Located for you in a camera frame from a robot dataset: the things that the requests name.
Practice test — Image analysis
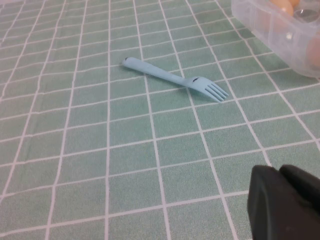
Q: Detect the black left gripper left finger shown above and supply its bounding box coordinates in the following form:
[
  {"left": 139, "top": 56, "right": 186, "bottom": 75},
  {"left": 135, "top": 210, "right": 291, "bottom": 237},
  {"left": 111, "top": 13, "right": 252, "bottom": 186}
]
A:
[{"left": 247, "top": 164, "right": 320, "bottom": 240}]

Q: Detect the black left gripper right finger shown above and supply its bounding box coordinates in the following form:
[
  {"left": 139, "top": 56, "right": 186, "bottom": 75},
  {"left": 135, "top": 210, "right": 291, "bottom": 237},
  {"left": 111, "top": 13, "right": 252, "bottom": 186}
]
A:
[{"left": 279, "top": 163, "right": 320, "bottom": 216}]

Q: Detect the clear plastic egg box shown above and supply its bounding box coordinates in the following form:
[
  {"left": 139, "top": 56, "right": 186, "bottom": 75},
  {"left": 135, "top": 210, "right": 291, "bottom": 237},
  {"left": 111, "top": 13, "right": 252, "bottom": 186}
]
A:
[{"left": 230, "top": 0, "right": 320, "bottom": 79}]

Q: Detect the light blue plastic fork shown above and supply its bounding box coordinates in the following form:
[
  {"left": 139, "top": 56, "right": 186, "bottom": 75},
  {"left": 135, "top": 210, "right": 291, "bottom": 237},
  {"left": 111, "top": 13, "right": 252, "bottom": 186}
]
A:
[{"left": 121, "top": 56, "right": 230, "bottom": 104}]

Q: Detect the green checkered tablecloth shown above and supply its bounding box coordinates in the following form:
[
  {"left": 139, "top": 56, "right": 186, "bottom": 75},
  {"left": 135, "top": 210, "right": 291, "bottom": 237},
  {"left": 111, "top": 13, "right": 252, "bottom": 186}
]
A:
[{"left": 0, "top": 0, "right": 320, "bottom": 240}]

